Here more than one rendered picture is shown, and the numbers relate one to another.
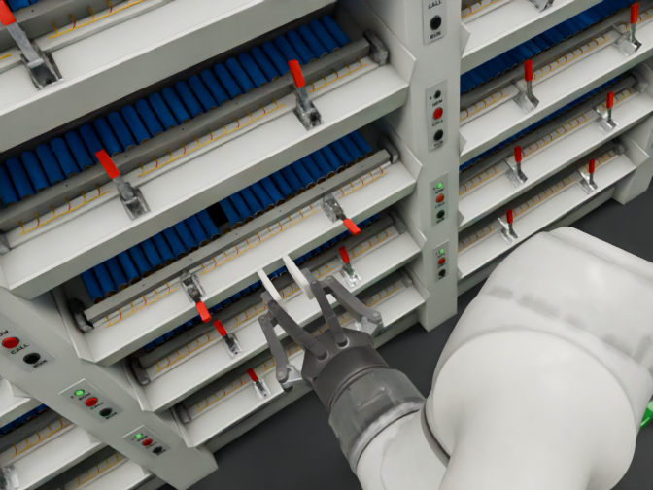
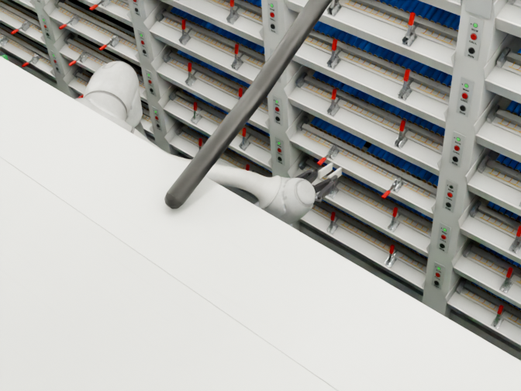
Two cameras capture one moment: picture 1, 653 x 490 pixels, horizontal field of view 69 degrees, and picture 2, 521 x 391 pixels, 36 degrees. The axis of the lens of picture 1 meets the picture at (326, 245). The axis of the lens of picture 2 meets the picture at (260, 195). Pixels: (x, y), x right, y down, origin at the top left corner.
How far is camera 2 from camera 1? 2.11 m
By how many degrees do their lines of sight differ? 42
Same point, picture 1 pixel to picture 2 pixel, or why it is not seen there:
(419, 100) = (442, 181)
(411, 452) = not seen: hidden behind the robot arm
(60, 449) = (262, 155)
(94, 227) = (319, 105)
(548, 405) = (265, 181)
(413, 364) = not seen: hidden behind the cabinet
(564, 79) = not seen: outside the picture
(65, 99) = (331, 73)
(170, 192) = (343, 118)
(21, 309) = (286, 105)
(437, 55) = (455, 171)
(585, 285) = (290, 183)
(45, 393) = (272, 132)
